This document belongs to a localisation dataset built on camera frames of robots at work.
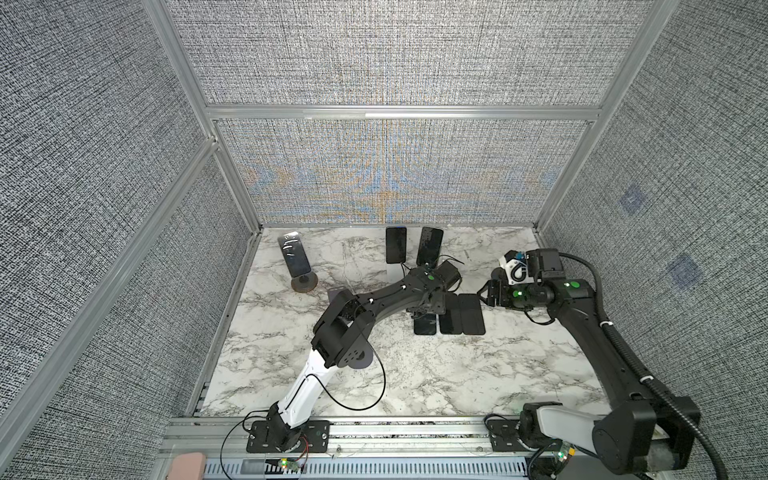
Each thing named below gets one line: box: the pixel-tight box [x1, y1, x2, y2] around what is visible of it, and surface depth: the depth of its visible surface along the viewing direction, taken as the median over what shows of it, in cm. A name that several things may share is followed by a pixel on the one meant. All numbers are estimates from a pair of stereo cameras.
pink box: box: [167, 452, 207, 480], surface depth 70 cm
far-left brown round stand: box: [291, 272, 318, 293], surface depth 103 cm
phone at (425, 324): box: [414, 314, 437, 335], surface depth 92 cm
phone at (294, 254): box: [278, 231, 311, 278], surface depth 97 cm
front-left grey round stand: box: [344, 345, 373, 369], surface depth 87 cm
